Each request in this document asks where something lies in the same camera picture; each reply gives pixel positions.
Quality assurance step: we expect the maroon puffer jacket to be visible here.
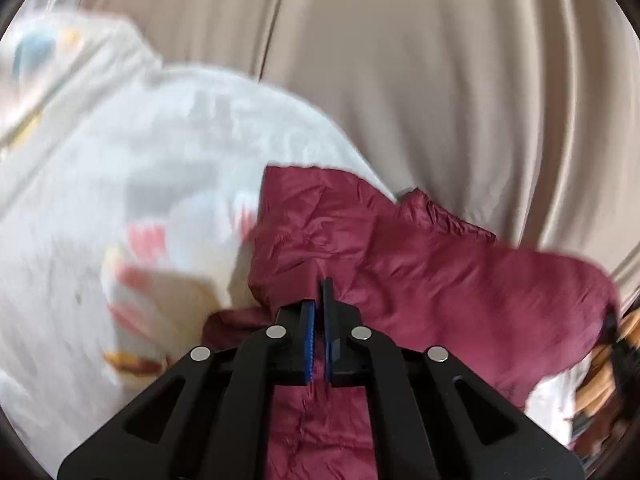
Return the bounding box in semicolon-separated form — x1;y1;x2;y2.
203;167;617;479

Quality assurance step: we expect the beige curtain sheet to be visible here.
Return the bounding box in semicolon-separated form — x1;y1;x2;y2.
51;0;639;298

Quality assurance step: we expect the floral fleece blanket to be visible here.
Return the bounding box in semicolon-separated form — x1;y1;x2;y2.
1;12;380;474

